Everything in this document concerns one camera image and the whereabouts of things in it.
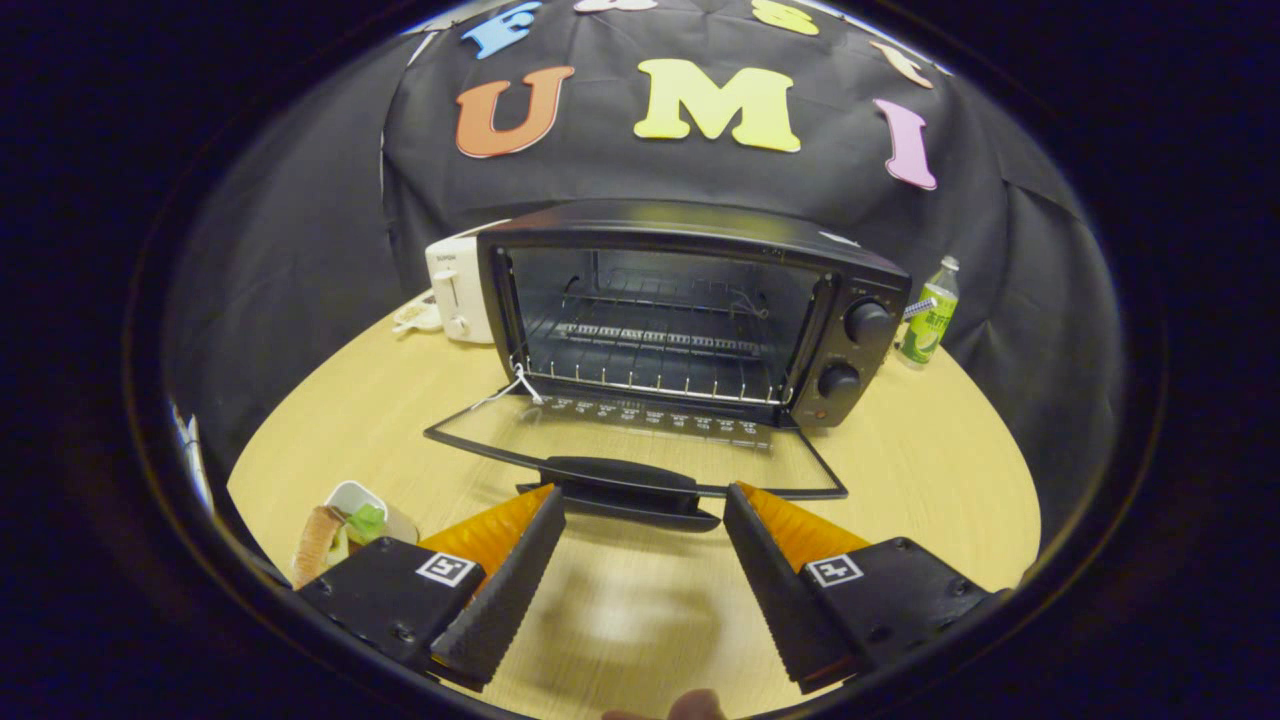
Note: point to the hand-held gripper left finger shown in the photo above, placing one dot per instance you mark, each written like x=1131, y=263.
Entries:
x=500, y=610

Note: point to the white food tray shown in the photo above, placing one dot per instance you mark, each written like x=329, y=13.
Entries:
x=355, y=495

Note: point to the blue white striped straw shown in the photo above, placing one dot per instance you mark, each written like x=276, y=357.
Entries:
x=920, y=308

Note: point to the black toaster oven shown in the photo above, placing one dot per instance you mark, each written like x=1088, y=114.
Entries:
x=690, y=228

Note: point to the white toaster plug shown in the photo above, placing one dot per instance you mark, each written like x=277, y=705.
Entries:
x=415, y=315

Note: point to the white pop-up toaster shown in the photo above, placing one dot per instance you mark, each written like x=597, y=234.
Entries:
x=458, y=290

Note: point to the green label plastic bottle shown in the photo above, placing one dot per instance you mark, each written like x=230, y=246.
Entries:
x=930, y=320

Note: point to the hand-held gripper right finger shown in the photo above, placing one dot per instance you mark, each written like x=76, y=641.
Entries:
x=785, y=610

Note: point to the lettuce sandwich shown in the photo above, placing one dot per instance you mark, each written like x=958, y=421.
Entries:
x=318, y=545

